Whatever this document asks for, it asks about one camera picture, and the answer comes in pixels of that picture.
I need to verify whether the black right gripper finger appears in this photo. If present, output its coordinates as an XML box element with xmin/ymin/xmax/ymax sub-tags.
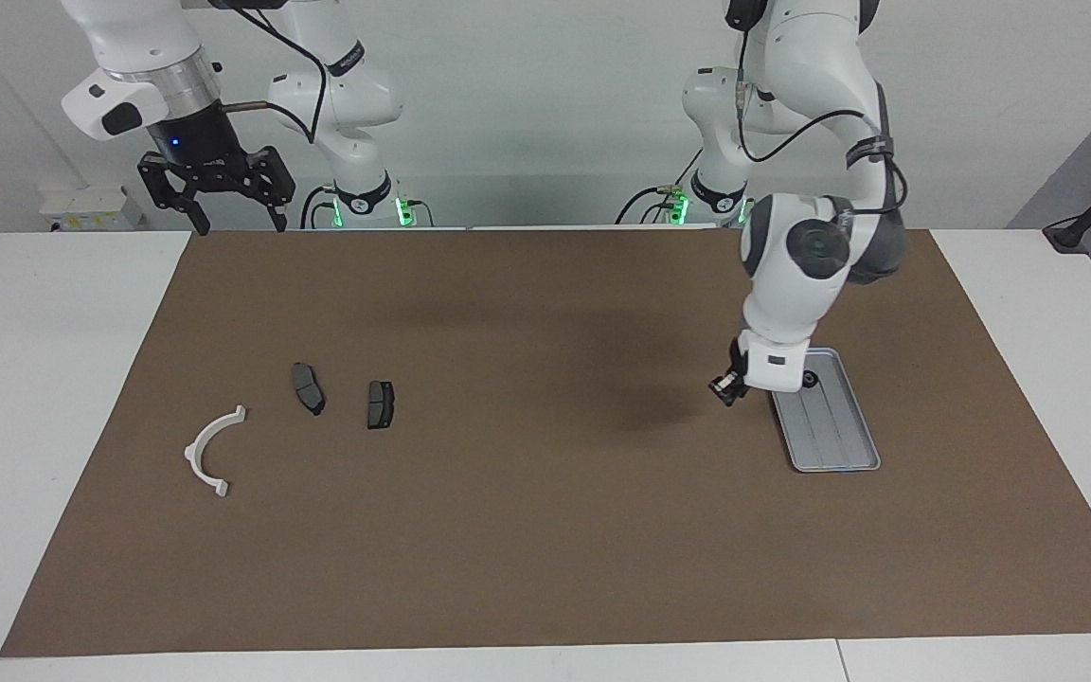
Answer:
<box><xmin>136</xmin><ymin>155</ymin><xmax>211</xmax><ymax>236</ymax></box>
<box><xmin>243</xmin><ymin>146</ymin><xmax>297</xmax><ymax>232</ymax></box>

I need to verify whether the silver metal tray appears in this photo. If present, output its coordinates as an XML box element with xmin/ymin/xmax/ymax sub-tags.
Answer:
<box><xmin>768</xmin><ymin>348</ymin><xmax>883</xmax><ymax>474</ymax></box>

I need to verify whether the black base cable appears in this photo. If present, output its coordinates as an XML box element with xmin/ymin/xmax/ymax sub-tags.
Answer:
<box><xmin>299</xmin><ymin>185</ymin><xmax>338</xmax><ymax>230</ymax></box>
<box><xmin>615</xmin><ymin>147</ymin><xmax>707</xmax><ymax>225</ymax></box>

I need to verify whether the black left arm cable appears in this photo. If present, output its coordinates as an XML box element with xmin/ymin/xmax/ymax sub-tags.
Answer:
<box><xmin>733</xmin><ymin>0</ymin><xmax>910</xmax><ymax>219</ymax></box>

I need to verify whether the white power strip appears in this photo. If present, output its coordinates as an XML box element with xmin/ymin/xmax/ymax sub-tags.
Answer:
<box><xmin>39</xmin><ymin>185</ymin><xmax>144</xmax><ymax>233</ymax></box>

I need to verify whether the long dark brake pad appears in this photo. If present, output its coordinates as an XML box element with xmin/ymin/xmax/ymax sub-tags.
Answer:
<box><xmin>292</xmin><ymin>362</ymin><xmax>327</xmax><ymax>417</ymax></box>

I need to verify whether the white half-ring bracket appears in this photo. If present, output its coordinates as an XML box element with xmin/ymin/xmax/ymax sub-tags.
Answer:
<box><xmin>184</xmin><ymin>405</ymin><xmax>248</xmax><ymax>498</ymax></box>

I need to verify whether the brown table mat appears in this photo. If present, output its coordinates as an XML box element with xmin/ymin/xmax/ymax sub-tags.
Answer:
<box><xmin>0</xmin><ymin>229</ymin><xmax>1091</xmax><ymax>658</ymax></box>

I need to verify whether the black left base cable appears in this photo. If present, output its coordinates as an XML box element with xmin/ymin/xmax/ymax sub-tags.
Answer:
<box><xmin>615</xmin><ymin>147</ymin><xmax>707</xmax><ymax>225</ymax></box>

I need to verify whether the black right base cable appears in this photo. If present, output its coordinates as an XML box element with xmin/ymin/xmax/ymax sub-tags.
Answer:
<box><xmin>299</xmin><ymin>185</ymin><xmax>338</xmax><ymax>230</ymax></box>

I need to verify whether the short dark brake pad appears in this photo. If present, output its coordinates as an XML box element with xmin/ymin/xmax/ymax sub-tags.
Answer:
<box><xmin>367</xmin><ymin>381</ymin><xmax>397</xmax><ymax>431</ymax></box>

